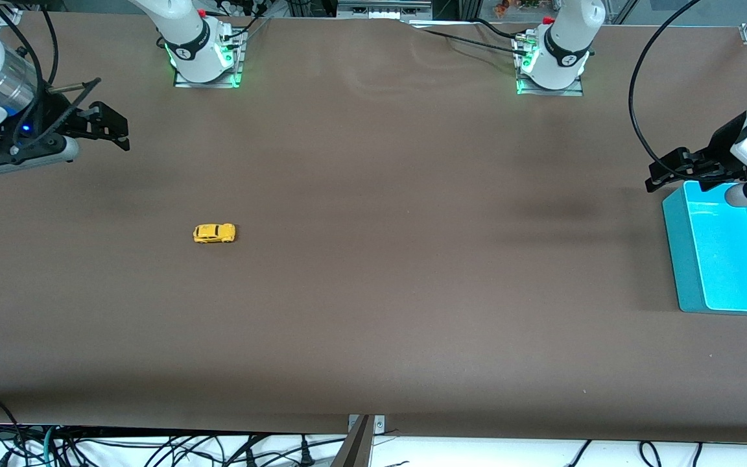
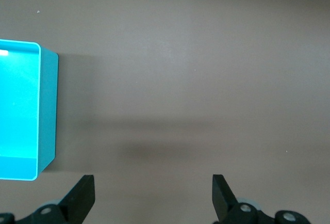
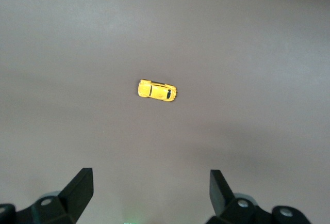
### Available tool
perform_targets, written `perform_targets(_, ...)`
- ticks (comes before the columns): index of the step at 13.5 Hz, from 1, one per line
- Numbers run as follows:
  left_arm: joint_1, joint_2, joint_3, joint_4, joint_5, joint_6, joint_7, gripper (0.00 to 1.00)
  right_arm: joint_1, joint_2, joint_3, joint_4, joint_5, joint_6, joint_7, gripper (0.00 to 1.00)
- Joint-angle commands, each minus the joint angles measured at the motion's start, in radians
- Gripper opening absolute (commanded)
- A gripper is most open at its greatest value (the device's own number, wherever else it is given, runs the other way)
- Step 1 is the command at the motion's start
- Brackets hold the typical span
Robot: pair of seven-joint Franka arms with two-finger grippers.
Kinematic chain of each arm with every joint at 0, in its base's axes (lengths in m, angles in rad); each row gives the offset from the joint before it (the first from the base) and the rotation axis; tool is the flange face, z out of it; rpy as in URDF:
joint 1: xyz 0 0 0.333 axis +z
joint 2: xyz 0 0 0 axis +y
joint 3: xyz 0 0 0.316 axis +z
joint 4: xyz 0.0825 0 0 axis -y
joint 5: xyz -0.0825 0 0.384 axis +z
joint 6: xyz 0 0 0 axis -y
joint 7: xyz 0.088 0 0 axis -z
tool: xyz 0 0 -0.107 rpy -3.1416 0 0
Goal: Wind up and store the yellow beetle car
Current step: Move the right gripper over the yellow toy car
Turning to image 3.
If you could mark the yellow beetle toy car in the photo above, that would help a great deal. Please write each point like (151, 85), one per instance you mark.
(157, 92)

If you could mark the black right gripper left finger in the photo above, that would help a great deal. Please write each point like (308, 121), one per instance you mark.
(77, 190)

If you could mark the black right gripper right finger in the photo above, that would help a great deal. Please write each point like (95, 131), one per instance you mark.
(219, 195)

